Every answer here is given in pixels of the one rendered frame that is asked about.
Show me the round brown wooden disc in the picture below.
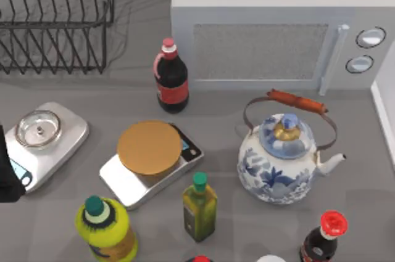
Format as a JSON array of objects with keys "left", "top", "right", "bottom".
[{"left": 117, "top": 120, "right": 183, "bottom": 176}]

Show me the microwave oven door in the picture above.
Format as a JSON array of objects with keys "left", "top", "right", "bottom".
[{"left": 186, "top": 20, "right": 337, "bottom": 91}]

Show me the silver scale with black panel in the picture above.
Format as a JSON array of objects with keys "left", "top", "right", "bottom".
[{"left": 98, "top": 122, "right": 205, "bottom": 211}]

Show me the blue and white teapot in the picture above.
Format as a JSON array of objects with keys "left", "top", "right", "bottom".
[{"left": 236, "top": 89, "right": 347, "bottom": 206}]

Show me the olive oil bottle green cap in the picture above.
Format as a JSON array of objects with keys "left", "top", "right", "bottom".
[{"left": 181, "top": 172, "right": 218, "bottom": 243}]

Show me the silver kitchen scale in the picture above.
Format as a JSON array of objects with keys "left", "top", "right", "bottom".
[{"left": 4, "top": 101, "right": 90, "bottom": 195}]

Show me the red bottle cap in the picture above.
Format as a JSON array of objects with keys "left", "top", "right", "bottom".
[{"left": 185, "top": 255, "right": 215, "bottom": 262}]

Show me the yellow green bottle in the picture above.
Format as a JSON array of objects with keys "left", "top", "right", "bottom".
[{"left": 75, "top": 195, "right": 139, "bottom": 262}]

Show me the clear glass lid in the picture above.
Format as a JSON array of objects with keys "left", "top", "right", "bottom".
[{"left": 15, "top": 110, "right": 63, "bottom": 150}]

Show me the white bottle cap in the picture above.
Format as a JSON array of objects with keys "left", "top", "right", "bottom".
[{"left": 256, "top": 254, "right": 288, "bottom": 262}]

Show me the round microwave knob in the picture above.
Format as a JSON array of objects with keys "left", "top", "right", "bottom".
[
  {"left": 344, "top": 54, "right": 375, "bottom": 74},
  {"left": 355, "top": 26, "right": 388, "bottom": 49}
]

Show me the dark bottle with red cap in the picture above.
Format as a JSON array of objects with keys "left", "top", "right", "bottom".
[{"left": 299, "top": 210, "right": 349, "bottom": 262}]

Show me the white cabinet edge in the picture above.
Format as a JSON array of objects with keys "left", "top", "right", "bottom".
[{"left": 370, "top": 52, "right": 395, "bottom": 164}]

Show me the dark bottle with pink handle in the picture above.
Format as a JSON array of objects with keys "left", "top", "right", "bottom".
[{"left": 153, "top": 38, "right": 189, "bottom": 114}]

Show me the pale microwave door handle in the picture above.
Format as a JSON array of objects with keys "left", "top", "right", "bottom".
[{"left": 318, "top": 23, "right": 351, "bottom": 97}]

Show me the black wire dish rack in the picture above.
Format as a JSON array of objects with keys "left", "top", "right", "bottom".
[{"left": 0, "top": 0, "right": 117, "bottom": 75}]

